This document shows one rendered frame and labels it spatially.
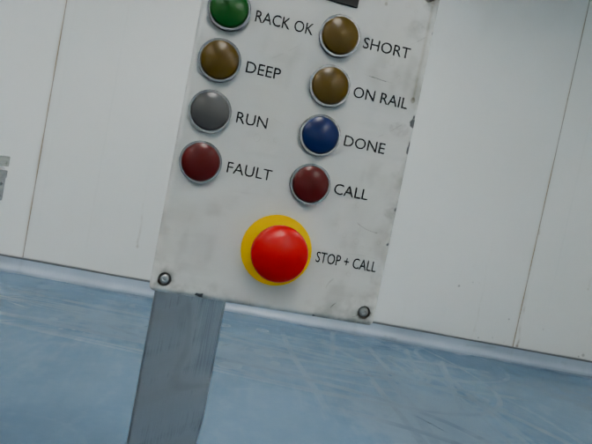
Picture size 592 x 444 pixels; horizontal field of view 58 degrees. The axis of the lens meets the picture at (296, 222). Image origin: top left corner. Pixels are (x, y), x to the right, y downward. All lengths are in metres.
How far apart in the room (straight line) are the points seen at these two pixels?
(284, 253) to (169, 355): 0.16
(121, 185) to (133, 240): 0.39
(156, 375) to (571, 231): 4.06
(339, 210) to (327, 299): 0.07
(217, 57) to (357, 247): 0.17
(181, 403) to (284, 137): 0.24
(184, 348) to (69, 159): 3.56
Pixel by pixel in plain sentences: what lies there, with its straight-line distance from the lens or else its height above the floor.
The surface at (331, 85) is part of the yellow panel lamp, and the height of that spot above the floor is 0.98.
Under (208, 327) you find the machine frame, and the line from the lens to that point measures 0.47.
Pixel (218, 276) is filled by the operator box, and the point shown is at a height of 0.83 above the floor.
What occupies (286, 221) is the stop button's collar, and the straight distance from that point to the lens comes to 0.39.
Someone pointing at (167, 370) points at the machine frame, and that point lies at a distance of 0.48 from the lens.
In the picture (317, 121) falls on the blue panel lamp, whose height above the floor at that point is 0.95.
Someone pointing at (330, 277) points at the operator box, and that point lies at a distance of 0.40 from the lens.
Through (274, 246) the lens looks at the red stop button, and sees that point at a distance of 0.36.
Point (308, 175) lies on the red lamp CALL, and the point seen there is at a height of 0.91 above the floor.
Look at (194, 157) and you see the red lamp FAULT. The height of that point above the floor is 0.91.
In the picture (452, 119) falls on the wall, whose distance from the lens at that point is 4.02.
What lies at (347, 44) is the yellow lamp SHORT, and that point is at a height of 1.01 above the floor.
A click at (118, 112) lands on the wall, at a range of 3.92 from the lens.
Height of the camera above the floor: 0.90
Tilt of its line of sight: 3 degrees down
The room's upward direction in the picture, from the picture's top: 11 degrees clockwise
